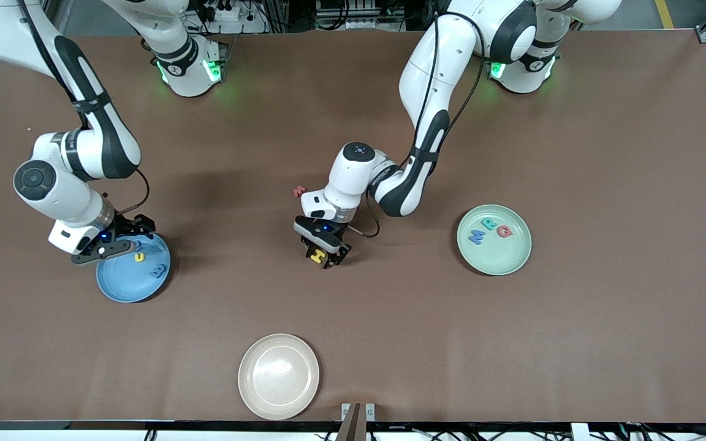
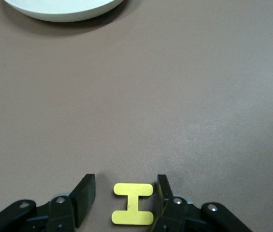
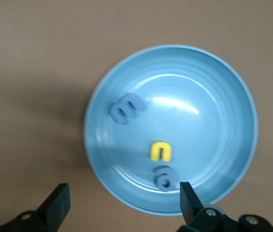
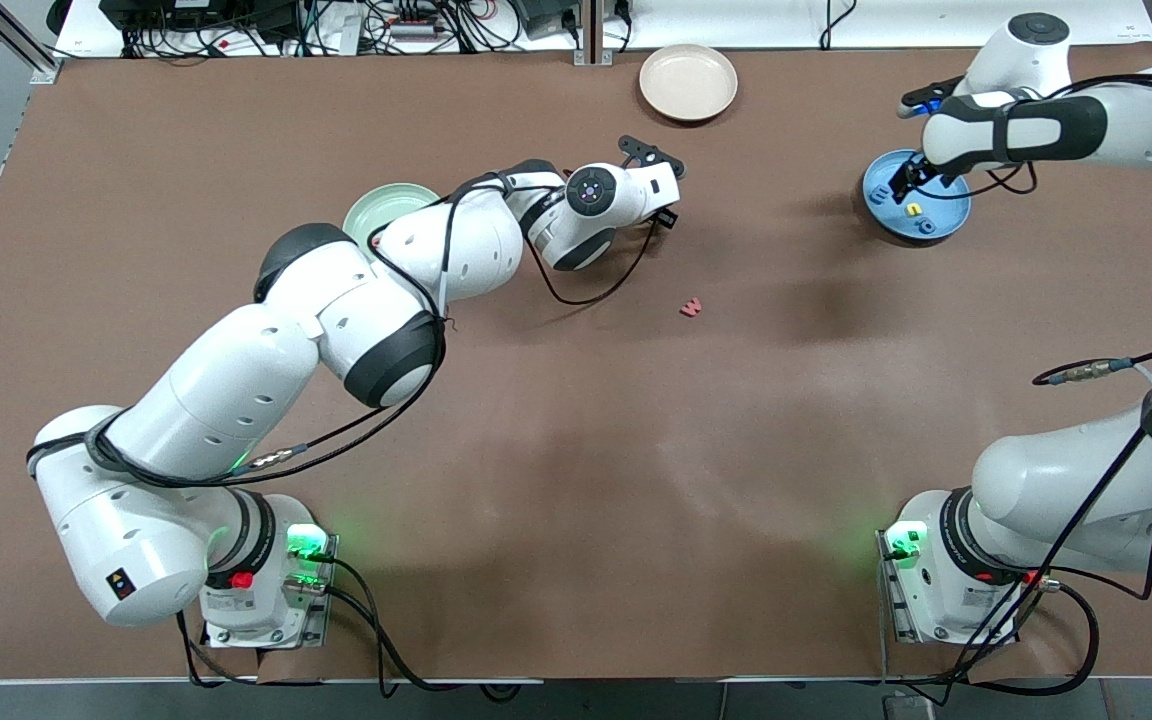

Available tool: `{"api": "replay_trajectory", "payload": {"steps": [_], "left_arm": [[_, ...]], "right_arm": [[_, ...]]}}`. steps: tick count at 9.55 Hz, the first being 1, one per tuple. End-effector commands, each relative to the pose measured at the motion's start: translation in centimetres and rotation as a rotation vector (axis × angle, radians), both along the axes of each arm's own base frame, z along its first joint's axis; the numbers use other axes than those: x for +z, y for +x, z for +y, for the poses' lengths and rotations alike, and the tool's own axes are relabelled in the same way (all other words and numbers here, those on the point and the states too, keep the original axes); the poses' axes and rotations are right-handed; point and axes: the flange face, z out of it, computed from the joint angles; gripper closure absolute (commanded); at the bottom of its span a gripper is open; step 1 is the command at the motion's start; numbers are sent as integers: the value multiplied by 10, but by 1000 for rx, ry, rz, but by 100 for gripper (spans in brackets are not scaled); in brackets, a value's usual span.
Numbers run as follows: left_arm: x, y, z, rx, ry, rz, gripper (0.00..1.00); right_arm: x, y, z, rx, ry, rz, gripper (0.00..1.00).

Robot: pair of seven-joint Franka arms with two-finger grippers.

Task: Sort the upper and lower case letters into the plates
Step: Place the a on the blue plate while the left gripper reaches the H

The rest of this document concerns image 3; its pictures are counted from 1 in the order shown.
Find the blue lowercase letter m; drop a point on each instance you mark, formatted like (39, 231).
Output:
(114, 111)

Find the blue plate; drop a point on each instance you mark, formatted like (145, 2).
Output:
(199, 84)

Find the yellow lowercase letter n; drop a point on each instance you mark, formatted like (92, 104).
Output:
(161, 145)

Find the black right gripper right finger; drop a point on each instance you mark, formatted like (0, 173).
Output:
(189, 205)

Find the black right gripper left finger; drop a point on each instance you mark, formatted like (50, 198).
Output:
(51, 207)

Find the blue lowercase letter a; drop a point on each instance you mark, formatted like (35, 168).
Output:
(161, 171)

